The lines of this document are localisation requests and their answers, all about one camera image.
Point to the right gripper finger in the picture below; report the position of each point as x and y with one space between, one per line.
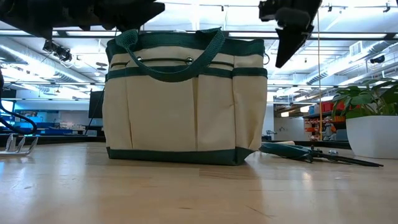
290 43

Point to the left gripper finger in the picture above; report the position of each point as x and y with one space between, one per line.
140 11

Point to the beige green gardening bag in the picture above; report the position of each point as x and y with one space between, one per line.
186 118

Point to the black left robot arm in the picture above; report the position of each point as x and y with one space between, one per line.
25 15

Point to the shelf with red bins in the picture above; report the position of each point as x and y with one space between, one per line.
326 107

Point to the black monitor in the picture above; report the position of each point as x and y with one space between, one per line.
96 105

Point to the blue workbench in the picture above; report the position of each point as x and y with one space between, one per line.
46 130

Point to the green potted plant white pot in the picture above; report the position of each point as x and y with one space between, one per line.
373 137

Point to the silver ventilation duct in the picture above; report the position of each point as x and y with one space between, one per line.
357 60
31 65

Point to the black ceiling camera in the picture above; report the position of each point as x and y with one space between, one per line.
377 59

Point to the black aluminium table frame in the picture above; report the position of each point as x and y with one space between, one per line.
62 140

